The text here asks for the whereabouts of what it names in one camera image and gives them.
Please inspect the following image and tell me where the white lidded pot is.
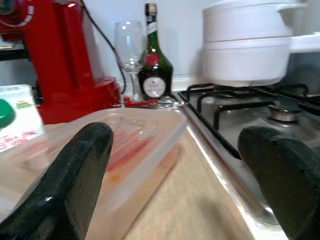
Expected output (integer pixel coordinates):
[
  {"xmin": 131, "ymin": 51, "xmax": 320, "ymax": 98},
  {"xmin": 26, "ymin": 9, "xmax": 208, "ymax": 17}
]
[{"xmin": 201, "ymin": 0, "xmax": 320, "ymax": 87}]

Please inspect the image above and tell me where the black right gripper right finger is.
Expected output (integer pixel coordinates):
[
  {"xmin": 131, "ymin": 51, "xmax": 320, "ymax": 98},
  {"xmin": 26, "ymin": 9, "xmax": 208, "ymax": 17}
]
[{"xmin": 237, "ymin": 125, "xmax": 320, "ymax": 240}]

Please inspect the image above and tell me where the black appliance power cord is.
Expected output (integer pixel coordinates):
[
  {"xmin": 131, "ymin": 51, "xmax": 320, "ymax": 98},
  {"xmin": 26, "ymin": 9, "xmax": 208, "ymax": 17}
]
[{"xmin": 79, "ymin": 0, "xmax": 126, "ymax": 95}]

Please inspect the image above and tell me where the clear wine glass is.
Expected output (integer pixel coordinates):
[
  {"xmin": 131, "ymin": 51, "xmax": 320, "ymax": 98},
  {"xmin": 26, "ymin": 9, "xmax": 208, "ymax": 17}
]
[{"xmin": 114, "ymin": 21, "xmax": 146, "ymax": 102}]

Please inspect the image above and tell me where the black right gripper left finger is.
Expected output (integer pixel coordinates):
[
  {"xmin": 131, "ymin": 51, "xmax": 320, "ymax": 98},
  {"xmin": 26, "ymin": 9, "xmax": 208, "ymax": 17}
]
[{"xmin": 0, "ymin": 121, "xmax": 115, "ymax": 240}]

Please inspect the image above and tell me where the white carton green cap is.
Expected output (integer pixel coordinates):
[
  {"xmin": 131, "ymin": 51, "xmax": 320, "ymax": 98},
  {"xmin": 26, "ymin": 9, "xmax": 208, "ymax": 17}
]
[{"xmin": 0, "ymin": 84, "xmax": 46, "ymax": 155}]

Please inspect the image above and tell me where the clear plastic food container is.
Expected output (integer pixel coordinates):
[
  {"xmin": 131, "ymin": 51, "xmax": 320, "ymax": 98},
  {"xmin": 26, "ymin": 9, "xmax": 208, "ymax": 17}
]
[{"xmin": 0, "ymin": 106, "xmax": 189, "ymax": 240}]

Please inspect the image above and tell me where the steel gas hob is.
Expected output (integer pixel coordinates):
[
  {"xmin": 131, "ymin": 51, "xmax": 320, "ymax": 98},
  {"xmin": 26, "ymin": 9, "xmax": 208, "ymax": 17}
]
[{"xmin": 171, "ymin": 82, "xmax": 320, "ymax": 240}]

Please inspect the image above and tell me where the red kitchen appliance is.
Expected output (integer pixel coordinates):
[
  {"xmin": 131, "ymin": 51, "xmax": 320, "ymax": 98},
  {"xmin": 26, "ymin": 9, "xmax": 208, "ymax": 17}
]
[{"xmin": 0, "ymin": 0, "xmax": 123, "ymax": 126}]

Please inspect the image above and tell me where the dark green liqueur bottle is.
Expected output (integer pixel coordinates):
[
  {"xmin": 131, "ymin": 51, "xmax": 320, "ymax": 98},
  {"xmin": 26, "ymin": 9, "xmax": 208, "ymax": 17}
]
[{"xmin": 137, "ymin": 2, "xmax": 174, "ymax": 101}]

